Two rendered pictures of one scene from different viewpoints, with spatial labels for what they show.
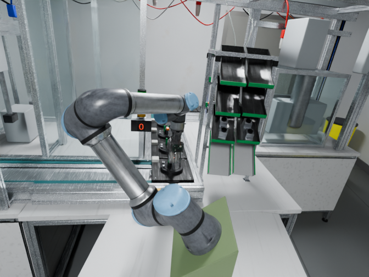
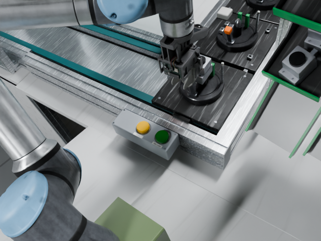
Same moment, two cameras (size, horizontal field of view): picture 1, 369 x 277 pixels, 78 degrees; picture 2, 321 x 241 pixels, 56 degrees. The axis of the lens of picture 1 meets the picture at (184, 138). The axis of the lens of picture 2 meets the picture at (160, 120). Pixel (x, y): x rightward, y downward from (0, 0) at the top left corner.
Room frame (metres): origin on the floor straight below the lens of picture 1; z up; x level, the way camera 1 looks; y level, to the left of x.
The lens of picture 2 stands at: (0.71, -0.36, 1.72)
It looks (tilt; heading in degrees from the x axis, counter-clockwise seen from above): 54 degrees down; 56
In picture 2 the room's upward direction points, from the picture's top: 15 degrees counter-clockwise
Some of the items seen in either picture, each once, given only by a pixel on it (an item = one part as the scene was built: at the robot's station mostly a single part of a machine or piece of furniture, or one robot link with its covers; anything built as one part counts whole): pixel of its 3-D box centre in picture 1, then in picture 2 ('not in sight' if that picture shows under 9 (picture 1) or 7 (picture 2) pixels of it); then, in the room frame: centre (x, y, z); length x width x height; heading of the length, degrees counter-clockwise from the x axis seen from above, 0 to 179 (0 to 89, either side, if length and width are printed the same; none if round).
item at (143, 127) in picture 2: not in sight; (143, 127); (0.97, 0.10, 0.96); 0.04 x 0.04 x 0.02
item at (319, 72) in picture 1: (288, 104); not in sight; (2.20, -0.98, 1.21); 0.69 x 0.46 x 0.69; 100
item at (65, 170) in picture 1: (121, 174); (136, 66); (1.16, 0.36, 0.91); 0.84 x 0.28 x 0.10; 100
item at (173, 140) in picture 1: (176, 139); (178, 50); (1.10, 0.04, 1.21); 0.09 x 0.08 x 0.12; 10
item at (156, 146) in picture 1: (168, 144); (237, 27); (1.44, 0.11, 1.01); 0.24 x 0.24 x 0.13; 10
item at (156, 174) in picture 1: (171, 170); (202, 89); (1.19, 0.06, 0.96); 0.24 x 0.24 x 0.02; 10
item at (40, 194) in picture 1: (122, 192); (112, 101); (0.99, 0.30, 0.91); 0.89 x 0.06 x 0.11; 100
